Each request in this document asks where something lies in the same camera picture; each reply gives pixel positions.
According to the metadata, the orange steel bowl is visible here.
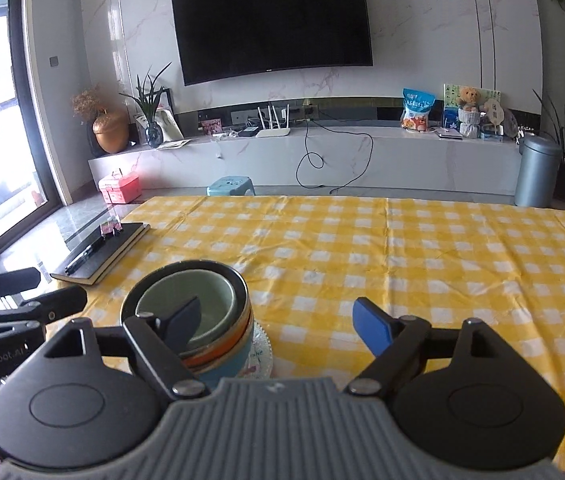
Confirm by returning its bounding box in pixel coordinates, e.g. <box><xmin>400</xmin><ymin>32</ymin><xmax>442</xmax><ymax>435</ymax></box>
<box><xmin>120</xmin><ymin>260</ymin><xmax>254</xmax><ymax>372</ymax></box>

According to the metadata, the blue steel bowl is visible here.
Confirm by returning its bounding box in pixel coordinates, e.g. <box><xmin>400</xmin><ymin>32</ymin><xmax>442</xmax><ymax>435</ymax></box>
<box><xmin>196</xmin><ymin>323</ymin><xmax>254</xmax><ymax>389</ymax></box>

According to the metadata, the green ceramic bowl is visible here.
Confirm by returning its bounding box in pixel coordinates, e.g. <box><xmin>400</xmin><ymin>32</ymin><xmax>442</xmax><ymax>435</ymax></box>
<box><xmin>136</xmin><ymin>269</ymin><xmax>241</xmax><ymax>354</ymax></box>

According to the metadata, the black pen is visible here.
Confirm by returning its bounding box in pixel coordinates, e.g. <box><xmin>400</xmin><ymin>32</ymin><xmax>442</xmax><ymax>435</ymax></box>
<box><xmin>64</xmin><ymin>236</ymin><xmax>107</xmax><ymax>275</ymax></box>

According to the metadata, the clear patterned glass plate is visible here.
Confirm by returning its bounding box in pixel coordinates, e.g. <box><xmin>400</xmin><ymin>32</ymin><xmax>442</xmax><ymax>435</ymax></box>
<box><xmin>239</xmin><ymin>322</ymin><xmax>274</xmax><ymax>379</ymax></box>

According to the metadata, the yellow checkered tablecloth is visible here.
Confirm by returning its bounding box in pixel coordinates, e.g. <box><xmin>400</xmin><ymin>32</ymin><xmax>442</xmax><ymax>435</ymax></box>
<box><xmin>44</xmin><ymin>194</ymin><xmax>565</xmax><ymax>474</ymax></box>

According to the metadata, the pink storage box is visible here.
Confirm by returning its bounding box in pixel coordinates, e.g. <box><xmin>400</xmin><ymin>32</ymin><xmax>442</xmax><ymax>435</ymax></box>
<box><xmin>98</xmin><ymin>171</ymin><xmax>142</xmax><ymax>205</ymax></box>

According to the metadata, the white marble tv console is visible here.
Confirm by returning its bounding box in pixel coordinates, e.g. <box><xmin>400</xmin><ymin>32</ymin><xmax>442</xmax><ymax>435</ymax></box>
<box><xmin>88</xmin><ymin>122</ymin><xmax>521</xmax><ymax>196</ymax></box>

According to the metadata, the grey metal trash bin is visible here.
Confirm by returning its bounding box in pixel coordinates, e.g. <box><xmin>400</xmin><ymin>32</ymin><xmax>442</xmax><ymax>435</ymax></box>
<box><xmin>514</xmin><ymin>136</ymin><xmax>562</xmax><ymax>208</ymax></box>

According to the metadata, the light blue plastic stool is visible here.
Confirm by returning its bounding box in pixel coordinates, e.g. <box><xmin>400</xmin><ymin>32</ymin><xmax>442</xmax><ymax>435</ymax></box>
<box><xmin>206</xmin><ymin>176</ymin><xmax>255</xmax><ymax>196</ymax></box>

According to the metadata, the golden acorn vase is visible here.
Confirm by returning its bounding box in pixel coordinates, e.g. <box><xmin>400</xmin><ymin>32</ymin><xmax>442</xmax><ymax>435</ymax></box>
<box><xmin>92</xmin><ymin>110</ymin><xmax>130</xmax><ymax>154</ymax></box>

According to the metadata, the blue snack bag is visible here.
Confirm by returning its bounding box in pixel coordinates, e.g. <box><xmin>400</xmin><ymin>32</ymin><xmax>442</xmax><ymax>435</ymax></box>
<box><xmin>401</xmin><ymin>88</ymin><xmax>436</xmax><ymax>132</ymax></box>

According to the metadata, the white wifi router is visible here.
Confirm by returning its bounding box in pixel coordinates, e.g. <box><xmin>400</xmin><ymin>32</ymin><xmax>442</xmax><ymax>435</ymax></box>
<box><xmin>256</xmin><ymin>104</ymin><xmax>291</xmax><ymax>138</ymax></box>

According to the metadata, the green picture book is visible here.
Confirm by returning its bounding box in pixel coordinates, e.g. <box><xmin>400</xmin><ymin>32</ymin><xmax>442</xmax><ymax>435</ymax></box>
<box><xmin>442</xmin><ymin>84</ymin><xmax>501</xmax><ymax>129</ymax></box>

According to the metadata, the teddy bear toy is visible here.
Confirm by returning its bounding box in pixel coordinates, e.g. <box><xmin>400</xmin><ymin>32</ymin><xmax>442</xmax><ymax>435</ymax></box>
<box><xmin>458</xmin><ymin>86</ymin><xmax>481</xmax><ymax>112</ymax></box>

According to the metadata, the green plant in blue vase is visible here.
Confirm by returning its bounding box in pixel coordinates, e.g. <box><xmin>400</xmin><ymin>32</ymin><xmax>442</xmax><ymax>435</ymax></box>
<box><xmin>121</xmin><ymin>63</ymin><xmax>171</xmax><ymax>148</ymax></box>

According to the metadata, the black wall television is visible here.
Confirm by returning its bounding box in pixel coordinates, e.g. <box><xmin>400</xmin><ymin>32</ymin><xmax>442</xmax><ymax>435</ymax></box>
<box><xmin>172</xmin><ymin>0</ymin><xmax>373</xmax><ymax>86</ymax></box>

